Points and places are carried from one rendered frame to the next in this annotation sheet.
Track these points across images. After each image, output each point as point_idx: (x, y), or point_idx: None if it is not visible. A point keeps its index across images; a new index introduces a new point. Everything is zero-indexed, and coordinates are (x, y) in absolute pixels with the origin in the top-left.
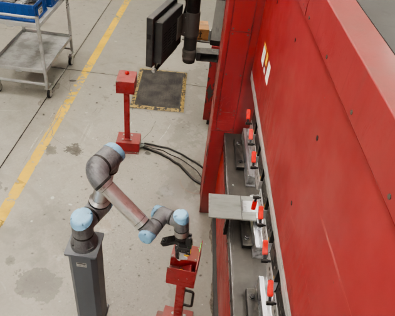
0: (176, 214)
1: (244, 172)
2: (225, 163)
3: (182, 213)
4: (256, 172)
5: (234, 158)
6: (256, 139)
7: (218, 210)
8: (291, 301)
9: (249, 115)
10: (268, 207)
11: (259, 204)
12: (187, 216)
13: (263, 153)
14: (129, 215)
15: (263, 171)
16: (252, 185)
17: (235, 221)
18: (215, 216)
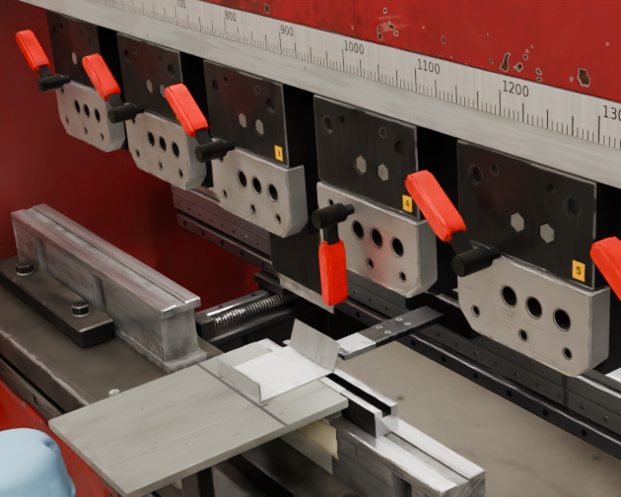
0: None
1: (123, 341)
2: (20, 357)
3: (13, 448)
4: (235, 176)
5: (45, 321)
6: (137, 81)
7: (151, 451)
8: None
9: (41, 51)
10: (461, 146)
11: (362, 248)
12: (54, 447)
13: (233, 42)
14: None
15: (287, 99)
16: (195, 354)
17: (239, 495)
18: (158, 477)
